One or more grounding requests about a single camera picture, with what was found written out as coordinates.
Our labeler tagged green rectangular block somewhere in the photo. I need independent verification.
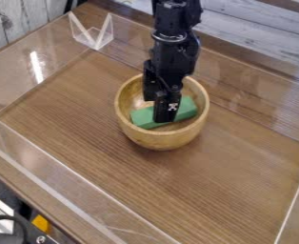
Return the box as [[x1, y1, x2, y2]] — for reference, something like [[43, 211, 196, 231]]
[[129, 96, 198, 130]]

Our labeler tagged clear acrylic tray wall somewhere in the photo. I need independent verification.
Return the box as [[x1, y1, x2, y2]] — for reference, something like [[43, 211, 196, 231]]
[[0, 119, 180, 244]]

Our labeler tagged brown wooden bowl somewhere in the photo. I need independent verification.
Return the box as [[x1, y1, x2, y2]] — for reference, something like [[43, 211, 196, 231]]
[[114, 74, 209, 151]]

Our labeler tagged clear acrylic corner bracket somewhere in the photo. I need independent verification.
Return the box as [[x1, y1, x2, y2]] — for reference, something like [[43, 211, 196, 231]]
[[67, 12, 114, 51]]

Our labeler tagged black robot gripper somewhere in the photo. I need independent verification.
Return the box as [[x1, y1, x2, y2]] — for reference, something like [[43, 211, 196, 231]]
[[142, 30, 201, 123]]

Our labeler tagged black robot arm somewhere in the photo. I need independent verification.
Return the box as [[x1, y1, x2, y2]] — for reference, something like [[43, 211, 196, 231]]
[[142, 0, 204, 123]]

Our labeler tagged black cable bottom left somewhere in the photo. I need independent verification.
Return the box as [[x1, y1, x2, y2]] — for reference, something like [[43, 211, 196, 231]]
[[0, 214, 31, 244]]

